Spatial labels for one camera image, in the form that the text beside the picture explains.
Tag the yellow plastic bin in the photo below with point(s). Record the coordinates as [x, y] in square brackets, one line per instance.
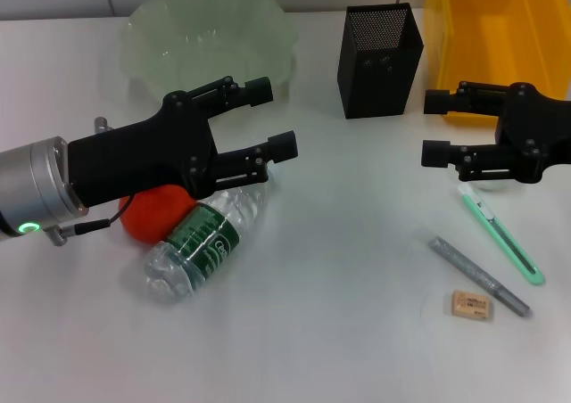
[490, 33]

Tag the black mesh pen holder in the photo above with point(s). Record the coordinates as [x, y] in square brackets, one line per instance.
[379, 73]

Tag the silver glitter pen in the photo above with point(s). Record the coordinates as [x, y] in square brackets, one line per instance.
[477, 276]

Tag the beige eraser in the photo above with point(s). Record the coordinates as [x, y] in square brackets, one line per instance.
[473, 306]

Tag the clear green-label water bottle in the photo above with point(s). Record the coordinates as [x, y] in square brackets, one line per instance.
[201, 240]

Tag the orange fruit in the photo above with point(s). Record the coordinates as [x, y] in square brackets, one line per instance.
[147, 220]

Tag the white paper ball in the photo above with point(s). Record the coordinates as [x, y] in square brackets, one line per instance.
[493, 185]

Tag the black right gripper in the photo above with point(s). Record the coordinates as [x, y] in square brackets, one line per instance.
[548, 131]

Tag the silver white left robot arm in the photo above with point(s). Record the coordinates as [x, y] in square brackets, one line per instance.
[31, 184]

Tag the pale green glass fruit bowl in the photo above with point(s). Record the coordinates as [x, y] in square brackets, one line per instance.
[201, 42]

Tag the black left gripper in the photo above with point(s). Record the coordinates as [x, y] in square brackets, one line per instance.
[134, 153]

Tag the green utility knife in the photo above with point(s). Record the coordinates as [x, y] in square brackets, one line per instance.
[504, 238]

